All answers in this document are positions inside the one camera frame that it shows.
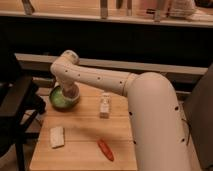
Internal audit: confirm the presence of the small white bottle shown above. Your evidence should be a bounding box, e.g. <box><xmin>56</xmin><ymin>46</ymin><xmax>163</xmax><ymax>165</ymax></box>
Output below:
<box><xmin>100</xmin><ymin>92</ymin><xmax>110</xmax><ymax>118</ymax></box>

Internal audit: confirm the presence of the green ceramic bowl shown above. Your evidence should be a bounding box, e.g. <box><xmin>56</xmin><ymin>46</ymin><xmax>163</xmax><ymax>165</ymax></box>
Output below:
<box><xmin>49</xmin><ymin>86</ymin><xmax>80</xmax><ymax>110</ymax></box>

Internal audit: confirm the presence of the dark grey chair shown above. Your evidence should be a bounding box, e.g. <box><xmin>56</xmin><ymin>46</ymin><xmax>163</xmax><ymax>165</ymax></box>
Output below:
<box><xmin>183</xmin><ymin>63</ymin><xmax>213</xmax><ymax>171</ymax></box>

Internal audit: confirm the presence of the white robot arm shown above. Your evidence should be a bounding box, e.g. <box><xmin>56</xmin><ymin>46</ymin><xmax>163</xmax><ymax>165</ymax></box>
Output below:
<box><xmin>50</xmin><ymin>50</ymin><xmax>192</xmax><ymax>171</ymax></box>

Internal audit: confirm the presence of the black chair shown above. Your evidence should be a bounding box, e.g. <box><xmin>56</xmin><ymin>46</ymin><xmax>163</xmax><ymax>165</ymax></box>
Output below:
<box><xmin>0</xmin><ymin>50</ymin><xmax>46</xmax><ymax>171</ymax></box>

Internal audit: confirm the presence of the white ceramic cup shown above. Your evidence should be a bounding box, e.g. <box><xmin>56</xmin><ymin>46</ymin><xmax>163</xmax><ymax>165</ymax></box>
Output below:
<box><xmin>62</xmin><ymin>84</ymin><xmax>80</xmax><ymax>101</ymax></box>

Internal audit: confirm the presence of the white sponge block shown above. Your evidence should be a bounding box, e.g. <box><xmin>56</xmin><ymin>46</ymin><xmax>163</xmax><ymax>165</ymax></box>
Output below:
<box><xmin>50</xmin><ymin>126</ymin><xmax>65</xmax><ymax>148</ymax></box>

